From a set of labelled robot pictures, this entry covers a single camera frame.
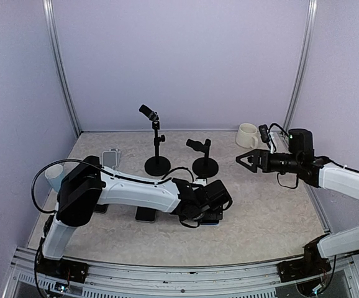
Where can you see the black smartphone with silver edge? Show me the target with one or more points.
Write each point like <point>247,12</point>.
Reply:
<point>144,214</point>

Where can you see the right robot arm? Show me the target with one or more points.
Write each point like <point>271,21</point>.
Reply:
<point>318,172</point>

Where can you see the aluminium frame post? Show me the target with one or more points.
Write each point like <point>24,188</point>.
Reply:
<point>54,41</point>
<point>302,65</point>

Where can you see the right aluminium frame post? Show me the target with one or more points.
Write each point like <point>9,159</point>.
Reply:
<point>302,65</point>

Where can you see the cream ceramic mug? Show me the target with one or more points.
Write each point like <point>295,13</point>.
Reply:
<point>247,136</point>

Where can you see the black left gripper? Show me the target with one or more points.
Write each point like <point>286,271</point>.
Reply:
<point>216,214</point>

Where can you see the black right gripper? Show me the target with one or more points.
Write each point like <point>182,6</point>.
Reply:
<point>257,161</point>

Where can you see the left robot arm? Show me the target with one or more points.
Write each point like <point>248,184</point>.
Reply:
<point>90,184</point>

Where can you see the black stand holding blue phone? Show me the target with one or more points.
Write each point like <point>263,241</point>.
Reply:
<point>204,167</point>

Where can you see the translucent blue plastic cup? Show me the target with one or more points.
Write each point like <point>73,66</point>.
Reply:
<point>54,175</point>

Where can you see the left aluminium frame post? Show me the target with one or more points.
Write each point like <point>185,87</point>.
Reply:
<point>54,41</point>

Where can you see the front aluminium rail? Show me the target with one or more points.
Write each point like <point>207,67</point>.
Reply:
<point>121,280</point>

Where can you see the grey white folding phone stand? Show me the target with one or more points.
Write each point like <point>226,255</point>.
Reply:
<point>111,158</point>

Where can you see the black telescopic phone stand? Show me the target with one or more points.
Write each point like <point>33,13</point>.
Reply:
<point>157,165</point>

